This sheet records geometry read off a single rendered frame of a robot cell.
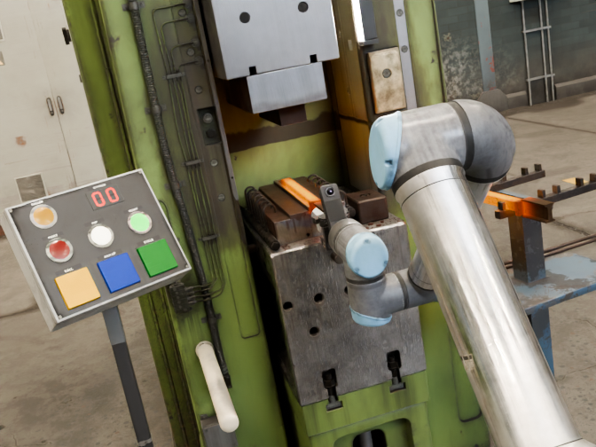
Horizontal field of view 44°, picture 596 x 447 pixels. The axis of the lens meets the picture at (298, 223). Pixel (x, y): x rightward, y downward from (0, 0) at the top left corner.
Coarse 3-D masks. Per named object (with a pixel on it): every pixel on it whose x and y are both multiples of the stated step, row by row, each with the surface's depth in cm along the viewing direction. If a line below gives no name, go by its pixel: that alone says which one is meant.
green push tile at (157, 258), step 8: (160, 240) 172; (144, 248) 170; (152, 248) 171; (160, 248) 172; (168, 248) 172; (144, 256) 169; (152, 256) 170; (160, 256) 171; (168, 256) 172; (144, 264) 169; (152, 264) 169; (160, 264) 170; (168, 264) 171; (176, 264) 172; (152, 272) 168; (160, 272) 169
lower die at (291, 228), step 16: (304, 176) 234; (272, 192) 222; (288, 192) 214; (272, 208) 207; (288, 208) 200; (304, 208) 197; (272, 224) 196; (288, 224) 194; (304, 224) 195; (288, 240) 195
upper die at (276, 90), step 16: (320, 64) 186; (224, 80) 218; (240, 80) 191; (256, 80) 183; (272, 80) 184; (288, 80) 185; (304, 80) 186; (320, 80) 187; (240, 96) 197; (256, 96) 184; (272, 96) 185; (288, 96) 186; (304, 96) 187; (320, 96) 188; (256, 112) 185
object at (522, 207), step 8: (488, 192) 185; (496, 192) 183; (488, 200) 183; (496, 200) 180; (504, 200) 177; (512, 200) 175; (520, 200) 171; (528, 200) 169; (536, 200) 168; (544, 200) 167; (512, 208) 175; (520, 208) 171; (528, 208) 170; (536, 208) 168; (544, 208) 165; (528, 216) 170; (536, 216) 168; (544, 216) 166; (552, 216) 165
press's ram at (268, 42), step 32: (224, 0) 177; (256, 0) 179; (288, 0) 181; (320, 0) 183; (224, 32) 179; (256, 32) 181; (288, 32) 182; (320, 32) 185; (224, 64) 180; (256, 64) 182; (288, 64) 184
